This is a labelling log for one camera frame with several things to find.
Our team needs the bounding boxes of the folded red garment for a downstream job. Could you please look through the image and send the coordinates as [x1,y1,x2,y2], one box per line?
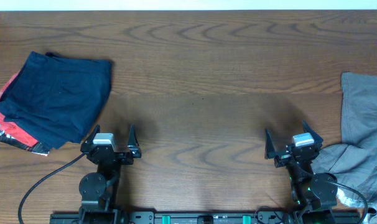
[0,73,38,147]

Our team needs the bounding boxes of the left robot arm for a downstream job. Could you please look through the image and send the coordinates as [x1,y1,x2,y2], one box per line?
[78,125,142,224]

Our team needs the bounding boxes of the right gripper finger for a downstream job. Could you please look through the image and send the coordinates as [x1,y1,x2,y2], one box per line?
[264,129,276,159]
[302,120,323,144]

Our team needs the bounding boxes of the grey shorts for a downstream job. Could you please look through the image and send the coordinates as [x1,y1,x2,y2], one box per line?
[312,72,377,223]

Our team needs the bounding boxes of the folded navy blue garment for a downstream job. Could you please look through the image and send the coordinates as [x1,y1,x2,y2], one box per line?
[0,52,112,149]

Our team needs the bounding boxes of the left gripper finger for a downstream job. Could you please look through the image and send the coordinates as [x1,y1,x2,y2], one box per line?
[85,124,100,144]
[127,124,142,158]

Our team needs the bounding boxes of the black printed garment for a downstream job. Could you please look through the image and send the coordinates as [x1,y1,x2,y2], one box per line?
[0,130,50,156]

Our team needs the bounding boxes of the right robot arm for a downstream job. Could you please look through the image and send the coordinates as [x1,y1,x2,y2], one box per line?
[264,121,337,223]

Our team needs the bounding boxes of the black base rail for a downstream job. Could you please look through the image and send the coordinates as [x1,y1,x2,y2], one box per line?
[49,210,361,224]

